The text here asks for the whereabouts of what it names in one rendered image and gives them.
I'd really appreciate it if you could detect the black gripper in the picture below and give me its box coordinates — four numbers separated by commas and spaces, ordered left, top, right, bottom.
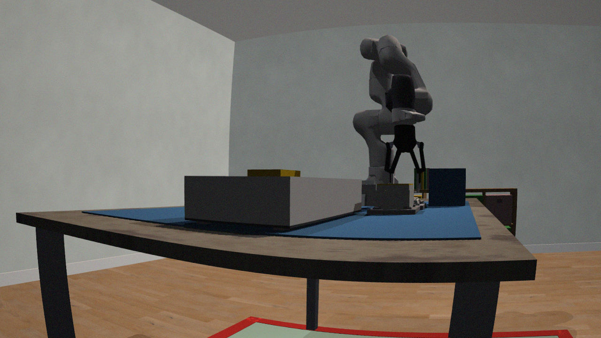
385, 124, 426, 193

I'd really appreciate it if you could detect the yellow bin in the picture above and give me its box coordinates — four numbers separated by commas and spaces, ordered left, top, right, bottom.
247, 169, 301, 177

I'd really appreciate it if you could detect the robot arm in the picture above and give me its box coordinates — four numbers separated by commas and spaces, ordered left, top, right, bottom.
353, 35, 433, 184

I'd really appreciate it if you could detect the blue bench mat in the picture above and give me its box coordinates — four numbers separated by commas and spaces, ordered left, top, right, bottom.
82, 201, 481, 240

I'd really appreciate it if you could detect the yellow plate with grid of black holes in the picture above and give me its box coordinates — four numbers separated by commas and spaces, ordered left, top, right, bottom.
376, 184, 414, 209

